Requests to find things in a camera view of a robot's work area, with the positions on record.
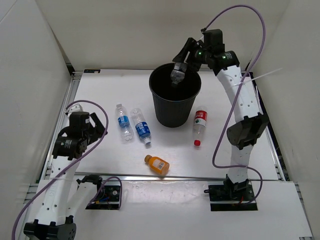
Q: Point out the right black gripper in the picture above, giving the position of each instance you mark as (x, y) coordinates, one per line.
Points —
(191, 45)

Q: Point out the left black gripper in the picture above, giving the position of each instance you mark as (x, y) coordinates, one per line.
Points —
(98, 131)

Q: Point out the small clear bottle black label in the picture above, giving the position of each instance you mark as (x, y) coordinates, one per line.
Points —
(178, 73)

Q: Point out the clear bottle light blue label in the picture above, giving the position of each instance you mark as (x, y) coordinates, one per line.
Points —
(126, 130)

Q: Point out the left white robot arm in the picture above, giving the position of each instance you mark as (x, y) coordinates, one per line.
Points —
(53, 221)

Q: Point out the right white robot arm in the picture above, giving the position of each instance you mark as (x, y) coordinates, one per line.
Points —
(249, 122)

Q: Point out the black plastic bin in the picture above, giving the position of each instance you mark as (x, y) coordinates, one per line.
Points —
(173, 104)

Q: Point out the clear bottle dark blue label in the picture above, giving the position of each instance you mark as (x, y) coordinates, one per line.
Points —
(141, 126)

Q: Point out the clear bottle red label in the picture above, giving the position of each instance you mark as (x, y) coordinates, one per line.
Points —
(199, 125)

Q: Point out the orange juice bottle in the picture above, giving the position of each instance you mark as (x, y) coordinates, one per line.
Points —
(156, 164)

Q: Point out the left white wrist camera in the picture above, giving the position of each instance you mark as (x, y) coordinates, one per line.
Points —
(75, 108)

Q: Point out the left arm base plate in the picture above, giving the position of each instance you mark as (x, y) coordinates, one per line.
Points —
(109, 198)

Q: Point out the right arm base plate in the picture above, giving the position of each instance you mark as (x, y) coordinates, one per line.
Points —
(221, 201)

